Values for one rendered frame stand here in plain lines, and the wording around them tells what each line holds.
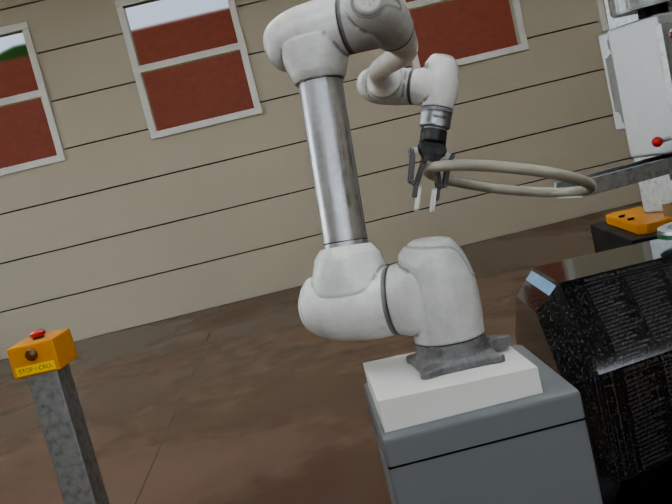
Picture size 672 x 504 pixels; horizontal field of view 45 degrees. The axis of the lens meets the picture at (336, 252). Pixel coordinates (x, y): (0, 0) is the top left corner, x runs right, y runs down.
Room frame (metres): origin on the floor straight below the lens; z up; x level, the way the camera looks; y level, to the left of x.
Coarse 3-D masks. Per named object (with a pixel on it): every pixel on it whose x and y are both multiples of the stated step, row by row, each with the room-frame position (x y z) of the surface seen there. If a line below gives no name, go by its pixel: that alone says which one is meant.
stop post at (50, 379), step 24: (48, 336) 1.96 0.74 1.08; (24, 360) 1.92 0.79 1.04; (48, 360) 1.92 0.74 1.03; (48, 384) 1.94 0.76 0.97; (72, 384) 2.00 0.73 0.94; (48, 408) 1.94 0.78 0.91; (72, 408) 1.96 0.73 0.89; (48, 432) 1.94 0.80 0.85; (72, 432) 1.94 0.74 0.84; (72, 456) 1.94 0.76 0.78; (72, 480) 1.94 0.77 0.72; (96, 480) 1.98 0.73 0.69
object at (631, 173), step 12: (660, 156) 2.58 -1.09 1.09; (612, 168) 2.51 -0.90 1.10; (624, 168) 2.52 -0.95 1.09; (636, 168) 2.40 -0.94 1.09; (648, 168) 2.42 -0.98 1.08; (660, 168) 2.43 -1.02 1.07; (600, 180) 2.35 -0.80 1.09; (612, 180) 2.36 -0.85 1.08; (624, 180) 2.38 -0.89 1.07; (636, 180) 2.40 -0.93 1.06; (600, 192) 2.34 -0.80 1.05
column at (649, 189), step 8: (608, 8) 3.40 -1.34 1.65; (608, 16) 3.41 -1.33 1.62; (632, 16) 3.30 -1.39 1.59; (608, 24) 3.42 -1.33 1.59; (616, 24) 3.38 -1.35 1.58; (664, 176) 3.29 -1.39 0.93; (640, 184) 3.41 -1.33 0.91; (648, 184) 3.37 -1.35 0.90; (656, 184) 3.33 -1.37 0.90; (664, 184) 3.30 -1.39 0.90; (640, 192) 3.42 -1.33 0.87; (648, 192) 3.38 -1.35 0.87; (656, 192) 3.34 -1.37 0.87; (664, 192) 3.30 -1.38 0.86; (648, 200) 3.38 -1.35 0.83; (656, 200) 3.35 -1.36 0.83; (664, 200) 3.31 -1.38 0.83; (648, 208) 3.39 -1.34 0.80; (656, 208) 3.35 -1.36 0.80
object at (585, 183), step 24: (432, 168) 2.22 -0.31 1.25; (456, 168) 2.14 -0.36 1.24; (480, 168) 2.09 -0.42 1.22; (504, 168) 2.07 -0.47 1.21; (528, 168) 2.06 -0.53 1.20; (552, 168) 2.07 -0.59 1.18; (504, 192) 2.51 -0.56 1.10; (528, 192) 2.48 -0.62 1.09; (552, 192) 2.42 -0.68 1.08; (576, 192) 2.33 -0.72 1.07
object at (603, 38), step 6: (600, 36) 3.42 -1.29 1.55; (606, 36) 3.39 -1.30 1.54; (600, 42) 3.43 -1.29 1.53; (606, 42) 3.40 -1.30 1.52; (606, 48) 3.40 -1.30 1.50; (606, 54) 3.41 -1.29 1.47; (606, 72) 3.42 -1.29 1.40; (606, 78) 3.43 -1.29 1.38; (612, 102) 3.42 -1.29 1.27; (612, 108) 3.43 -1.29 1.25; (618, 114) 3.41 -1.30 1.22; (618, 120) 3.41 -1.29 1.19; (618, 126) 3.42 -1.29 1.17; (624, 126) 3.39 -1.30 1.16
